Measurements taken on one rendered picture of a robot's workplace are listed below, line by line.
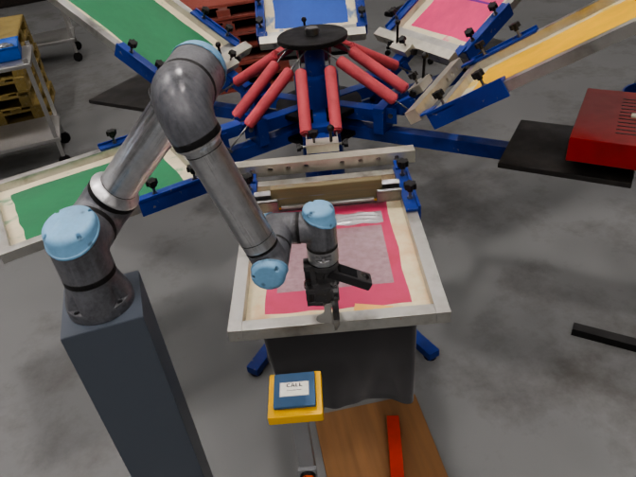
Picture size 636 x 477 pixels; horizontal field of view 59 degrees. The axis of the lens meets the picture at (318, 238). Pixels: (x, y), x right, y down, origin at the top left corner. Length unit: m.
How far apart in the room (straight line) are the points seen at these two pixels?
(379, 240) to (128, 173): 0.85
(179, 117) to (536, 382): 2.08
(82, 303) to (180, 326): 1.77
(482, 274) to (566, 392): 0.82
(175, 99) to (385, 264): 0.90
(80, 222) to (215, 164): 0.35
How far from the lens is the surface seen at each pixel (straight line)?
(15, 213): 2.45
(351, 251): 1.76
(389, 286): 1.62
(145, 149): 1.23
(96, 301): 1.32
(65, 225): 1.28
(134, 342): 1.37
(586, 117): 2.30
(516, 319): 2.97
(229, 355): 2.84
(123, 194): 1.32
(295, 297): 1.61
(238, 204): 1.10
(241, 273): 1.68
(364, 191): 1.94
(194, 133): 1.03
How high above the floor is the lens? 2.04
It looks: 36 degrees down
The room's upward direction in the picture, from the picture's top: 6 degrees counter-clockwise
